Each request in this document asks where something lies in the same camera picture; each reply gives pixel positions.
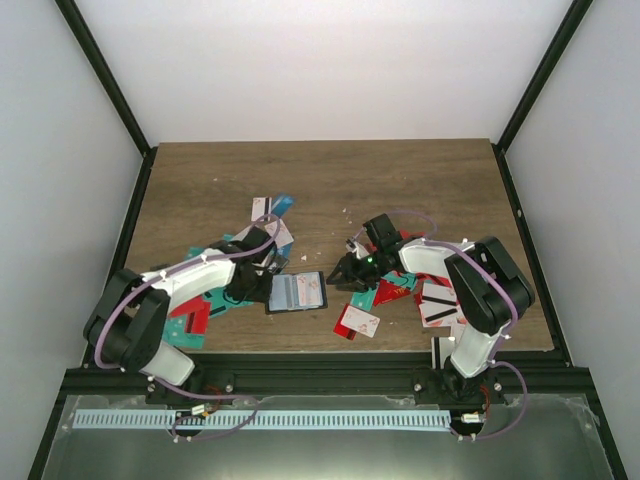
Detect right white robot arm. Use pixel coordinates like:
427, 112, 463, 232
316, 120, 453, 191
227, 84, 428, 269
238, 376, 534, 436
326, 214, 535, 403

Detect white card magnetic stripe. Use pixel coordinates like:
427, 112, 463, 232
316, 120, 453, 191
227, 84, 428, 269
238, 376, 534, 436
251, 197, 272, 222

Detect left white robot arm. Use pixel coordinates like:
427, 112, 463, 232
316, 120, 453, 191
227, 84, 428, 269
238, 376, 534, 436
83, 226, 276, 404

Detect white floral card on red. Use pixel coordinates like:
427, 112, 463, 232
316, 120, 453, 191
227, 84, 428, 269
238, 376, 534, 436
341, 305, 380, 338

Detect red card black stripe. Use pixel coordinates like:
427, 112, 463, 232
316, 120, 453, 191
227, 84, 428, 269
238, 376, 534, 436
169, 297, 211, 335

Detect red card front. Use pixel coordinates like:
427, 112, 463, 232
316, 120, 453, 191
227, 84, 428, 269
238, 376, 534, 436
333, 309, 356, 341

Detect red VIP card gold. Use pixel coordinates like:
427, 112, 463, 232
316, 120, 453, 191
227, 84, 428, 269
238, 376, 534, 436
373, 280, 415, 306

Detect light blue slotted rail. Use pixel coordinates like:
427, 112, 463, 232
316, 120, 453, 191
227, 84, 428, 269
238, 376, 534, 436
73, 409, 451, 432

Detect blue card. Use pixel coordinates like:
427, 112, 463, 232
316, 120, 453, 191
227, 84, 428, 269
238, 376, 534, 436
270, 194, 295, 218

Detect teal card front left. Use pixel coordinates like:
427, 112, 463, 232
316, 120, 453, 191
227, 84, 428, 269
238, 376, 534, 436
162, 318, 205, 349

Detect black leather card holder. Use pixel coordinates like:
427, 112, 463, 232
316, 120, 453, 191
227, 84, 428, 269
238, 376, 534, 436
265, 271, 328, 314

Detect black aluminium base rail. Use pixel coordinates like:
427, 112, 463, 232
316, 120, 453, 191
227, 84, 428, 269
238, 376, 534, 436
64, 352, 591, 396

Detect white striped card front right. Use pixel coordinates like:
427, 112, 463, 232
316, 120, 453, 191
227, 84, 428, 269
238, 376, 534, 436
418, 283, 462, 328

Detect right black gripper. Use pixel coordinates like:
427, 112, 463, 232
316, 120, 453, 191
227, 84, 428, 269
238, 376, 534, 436
327, 249, 388, 294

